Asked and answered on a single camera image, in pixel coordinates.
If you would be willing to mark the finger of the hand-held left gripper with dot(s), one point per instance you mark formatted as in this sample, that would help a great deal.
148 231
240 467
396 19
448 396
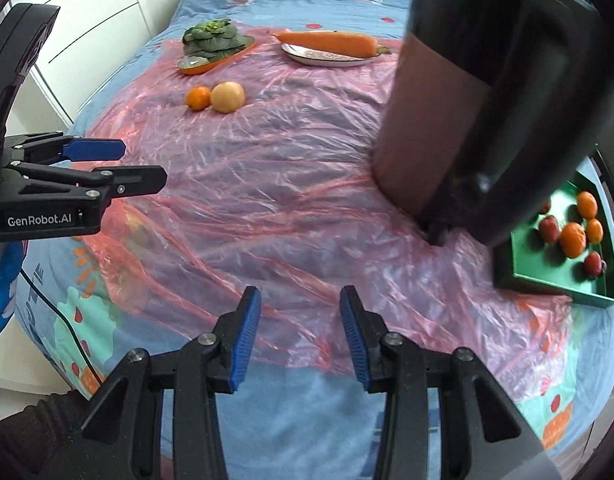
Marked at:
99 149
142 180

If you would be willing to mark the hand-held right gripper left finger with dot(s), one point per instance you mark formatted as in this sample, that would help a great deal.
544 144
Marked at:
247 340

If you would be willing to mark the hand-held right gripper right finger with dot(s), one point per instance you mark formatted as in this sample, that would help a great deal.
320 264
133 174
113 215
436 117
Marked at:
350 340

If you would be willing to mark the green tray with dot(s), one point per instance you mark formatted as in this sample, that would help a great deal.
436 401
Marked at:
537 265

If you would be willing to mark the small red apple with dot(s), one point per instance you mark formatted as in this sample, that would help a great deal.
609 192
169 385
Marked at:
545 206

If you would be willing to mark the large orange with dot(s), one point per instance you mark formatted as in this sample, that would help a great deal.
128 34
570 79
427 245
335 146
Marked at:
572 239

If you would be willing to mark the person's left hand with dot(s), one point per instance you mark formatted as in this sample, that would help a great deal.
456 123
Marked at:
2 285

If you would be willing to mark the blue printed blanket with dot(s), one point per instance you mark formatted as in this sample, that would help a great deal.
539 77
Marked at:
297 410

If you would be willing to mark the yellow round pear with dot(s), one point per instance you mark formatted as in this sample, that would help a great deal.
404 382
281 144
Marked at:
228 96

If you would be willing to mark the orange oval plate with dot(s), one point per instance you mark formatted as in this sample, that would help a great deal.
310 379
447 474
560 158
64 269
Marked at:
197 67

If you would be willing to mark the pink plastic sheet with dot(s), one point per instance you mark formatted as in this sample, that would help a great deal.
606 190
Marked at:
267 200

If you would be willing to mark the white wardrobe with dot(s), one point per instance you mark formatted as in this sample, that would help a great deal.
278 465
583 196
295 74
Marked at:
112 10

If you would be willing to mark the green bok choy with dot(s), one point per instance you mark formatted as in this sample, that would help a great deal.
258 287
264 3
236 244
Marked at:
212 40

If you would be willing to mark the white patterned plate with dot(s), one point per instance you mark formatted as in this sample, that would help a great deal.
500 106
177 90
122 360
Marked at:
312 59

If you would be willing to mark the dark cloth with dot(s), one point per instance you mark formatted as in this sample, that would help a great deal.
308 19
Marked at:
32 440

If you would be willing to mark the large carrot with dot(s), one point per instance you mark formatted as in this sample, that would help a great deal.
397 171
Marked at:
327 42

